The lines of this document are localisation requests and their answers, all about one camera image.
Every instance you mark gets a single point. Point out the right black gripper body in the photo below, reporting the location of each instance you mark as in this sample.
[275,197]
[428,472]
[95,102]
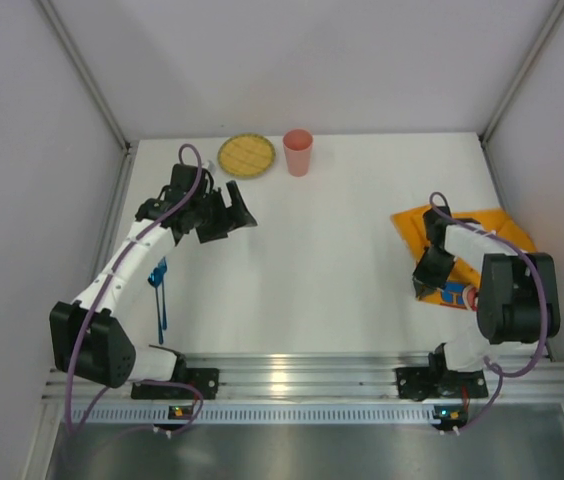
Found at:
[432,270]

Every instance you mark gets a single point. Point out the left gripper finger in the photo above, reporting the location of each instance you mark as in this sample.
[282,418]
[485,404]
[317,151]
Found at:
[240,216]
[237,202]

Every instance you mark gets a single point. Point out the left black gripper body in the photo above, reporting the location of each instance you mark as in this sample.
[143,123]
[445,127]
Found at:
[217,216]

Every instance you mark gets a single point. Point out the orange cartoon mouse cloth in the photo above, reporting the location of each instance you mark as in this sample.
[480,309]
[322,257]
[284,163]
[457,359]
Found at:
[462,286]

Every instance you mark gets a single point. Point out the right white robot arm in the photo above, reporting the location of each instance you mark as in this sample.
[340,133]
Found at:
[517,298]

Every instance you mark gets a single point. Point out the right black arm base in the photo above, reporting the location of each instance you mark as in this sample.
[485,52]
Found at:
[422,383]

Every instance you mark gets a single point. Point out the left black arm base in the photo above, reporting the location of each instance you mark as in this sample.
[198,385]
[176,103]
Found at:
[204,380]

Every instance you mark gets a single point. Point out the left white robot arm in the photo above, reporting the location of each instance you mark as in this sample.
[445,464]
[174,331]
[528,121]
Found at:
[96,336]

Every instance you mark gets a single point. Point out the woven bamboo round plate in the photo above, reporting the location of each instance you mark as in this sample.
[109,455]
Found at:
[246,155]

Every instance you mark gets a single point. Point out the blue metal fork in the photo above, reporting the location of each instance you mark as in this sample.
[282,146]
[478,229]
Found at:
[162,265]

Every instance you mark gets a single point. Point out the blue metal spoon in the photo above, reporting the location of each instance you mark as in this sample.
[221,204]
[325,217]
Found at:
[154,280]

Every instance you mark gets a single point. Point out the pink plastic cup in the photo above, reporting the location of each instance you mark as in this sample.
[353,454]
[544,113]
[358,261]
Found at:
[297,146]

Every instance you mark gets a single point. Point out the aluminium mounting rail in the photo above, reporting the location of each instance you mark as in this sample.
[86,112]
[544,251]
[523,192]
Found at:
[354,377]

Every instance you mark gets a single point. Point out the perforated metal cable strip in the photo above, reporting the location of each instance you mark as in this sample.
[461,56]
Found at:
[233,414]

